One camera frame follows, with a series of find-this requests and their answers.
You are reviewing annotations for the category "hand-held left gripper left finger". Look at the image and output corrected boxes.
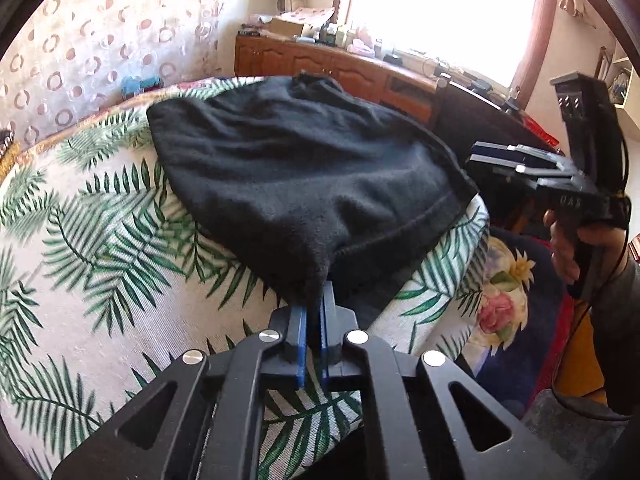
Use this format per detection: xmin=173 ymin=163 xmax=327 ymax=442
xmin=52 ymin=305 xmax=308 ymax=480

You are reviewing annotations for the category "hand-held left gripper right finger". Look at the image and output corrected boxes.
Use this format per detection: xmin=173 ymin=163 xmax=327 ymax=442
xmin=320 ymin=280 xmax=566 ymax=480

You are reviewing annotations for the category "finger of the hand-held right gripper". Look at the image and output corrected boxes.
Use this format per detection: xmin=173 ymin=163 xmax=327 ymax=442
xmin=465 ymin=155 xmax=591 ymax=192
xmin=470 ymin=141 xmax=568 ymax=168

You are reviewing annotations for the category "black printed t-shirt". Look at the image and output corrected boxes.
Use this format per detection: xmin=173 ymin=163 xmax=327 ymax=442
xmin=146 ymin=72 xmax=481 ymax=328

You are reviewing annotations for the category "person's right forearm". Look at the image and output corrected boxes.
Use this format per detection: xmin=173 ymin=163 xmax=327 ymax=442
xmin=590 ymin=250 xmax=640 ymax=416

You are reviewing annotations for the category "person's right hand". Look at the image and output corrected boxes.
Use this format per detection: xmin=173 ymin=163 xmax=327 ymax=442
xmin=542 ymin=209 xmax=628 ymax=291

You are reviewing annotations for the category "black chair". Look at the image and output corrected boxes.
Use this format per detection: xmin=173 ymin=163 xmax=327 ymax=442
xmin=432 ymin=77 xmax=561 ymax=236

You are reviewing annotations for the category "floral navy blanket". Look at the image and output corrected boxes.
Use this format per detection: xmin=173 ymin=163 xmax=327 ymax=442
xmin=440 ymin=225 xmax=581 ymax=411

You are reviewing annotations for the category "bright window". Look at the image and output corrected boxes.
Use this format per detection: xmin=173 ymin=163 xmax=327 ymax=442
xmin=345 ymin=0 xmax=546 ymax=88

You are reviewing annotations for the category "row of small bottles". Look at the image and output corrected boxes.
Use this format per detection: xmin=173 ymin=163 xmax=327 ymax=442
xmin=317 ymin=21 xmax=386 ymax=61

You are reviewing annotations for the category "orange cloth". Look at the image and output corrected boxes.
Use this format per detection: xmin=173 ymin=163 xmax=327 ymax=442
xmin=555 ymin=305 xmax=608 ymax=406

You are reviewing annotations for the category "palm leaf print blanket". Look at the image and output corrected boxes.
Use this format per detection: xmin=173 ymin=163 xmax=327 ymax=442
xmin=0 ymin=77 xmax=491 ymax=480

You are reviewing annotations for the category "wooden dresser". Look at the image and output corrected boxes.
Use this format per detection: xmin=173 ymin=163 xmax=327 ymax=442
xmin=235 ymin=32 xmax=441 ymax=123

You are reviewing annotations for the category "pink patterned paper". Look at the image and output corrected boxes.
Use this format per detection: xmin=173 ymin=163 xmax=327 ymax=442
xmin=292 ymin=6 xmax=337 ymax=26

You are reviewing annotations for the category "cardboard box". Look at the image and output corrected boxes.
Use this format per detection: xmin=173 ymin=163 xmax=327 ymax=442
xmin=270 ymin=16 xmax=313 ymax=40

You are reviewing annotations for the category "person's grey jacket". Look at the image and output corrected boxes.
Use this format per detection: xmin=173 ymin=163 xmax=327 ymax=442
xmin=522 ymin=390 xmax=633 ymax=480

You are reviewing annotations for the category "small blue box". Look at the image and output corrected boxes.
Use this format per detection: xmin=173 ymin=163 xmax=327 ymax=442
xmin=122 ymin=76 xmax=163 ymax=98

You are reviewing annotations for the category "white circle-patterned curtain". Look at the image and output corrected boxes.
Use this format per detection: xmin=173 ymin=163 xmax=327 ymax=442
xmin=0 ymin=0 xmax=236 ymax=156

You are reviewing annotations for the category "white wall shelf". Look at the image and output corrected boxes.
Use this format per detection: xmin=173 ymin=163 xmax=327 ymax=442
xmin=595 ymin=42 xmax=636 ymax=111

